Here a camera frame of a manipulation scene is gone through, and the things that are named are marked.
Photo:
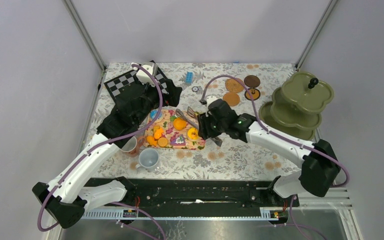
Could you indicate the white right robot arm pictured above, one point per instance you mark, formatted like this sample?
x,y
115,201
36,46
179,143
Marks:
x,y
316,160

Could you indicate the round brown cookie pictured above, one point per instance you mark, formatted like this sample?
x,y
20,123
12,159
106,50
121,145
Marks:
x,y
162,142

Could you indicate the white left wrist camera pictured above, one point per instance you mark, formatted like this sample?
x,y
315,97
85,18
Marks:
x,y
143,71

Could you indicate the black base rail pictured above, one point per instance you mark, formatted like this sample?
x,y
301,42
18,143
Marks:
x,y
202,198

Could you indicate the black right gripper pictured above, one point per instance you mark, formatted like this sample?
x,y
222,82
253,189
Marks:
x,y
204,131

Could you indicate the plain orange coaster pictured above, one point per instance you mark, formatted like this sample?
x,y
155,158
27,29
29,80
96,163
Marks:
x,y
232,99

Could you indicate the dark brown coaster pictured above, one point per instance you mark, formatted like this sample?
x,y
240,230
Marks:
x,y
252,81

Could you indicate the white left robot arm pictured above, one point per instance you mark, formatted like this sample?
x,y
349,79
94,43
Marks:
x,y
66,198

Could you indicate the woven tan coaster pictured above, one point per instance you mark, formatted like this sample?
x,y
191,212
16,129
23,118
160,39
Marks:
x,y
234,86

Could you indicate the floral serving tray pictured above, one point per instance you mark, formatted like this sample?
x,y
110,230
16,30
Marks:
x,y
171,132

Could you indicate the green three-tier stand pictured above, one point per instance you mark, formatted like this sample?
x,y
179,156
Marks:
x,y
296,106

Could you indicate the white mug with red handle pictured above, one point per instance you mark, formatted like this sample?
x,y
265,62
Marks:
x,y
132,146

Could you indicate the black white checkerboard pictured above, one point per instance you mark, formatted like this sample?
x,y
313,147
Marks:
x,y
118,83

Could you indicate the blue toy brick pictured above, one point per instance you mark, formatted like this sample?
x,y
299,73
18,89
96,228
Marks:
x,y
189,78

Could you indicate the white mug front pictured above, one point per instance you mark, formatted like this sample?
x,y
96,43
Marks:
x,y
148,159

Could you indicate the blue donut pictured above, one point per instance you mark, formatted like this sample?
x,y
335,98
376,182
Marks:
x,y
154,115

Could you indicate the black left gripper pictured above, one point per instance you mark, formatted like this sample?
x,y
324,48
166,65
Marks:
x,y
170,99

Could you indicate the purple cake slice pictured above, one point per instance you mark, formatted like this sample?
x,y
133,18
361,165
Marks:
x,y
177,140

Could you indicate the black orange face coaster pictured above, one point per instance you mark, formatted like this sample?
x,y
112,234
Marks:
x,y
252,93

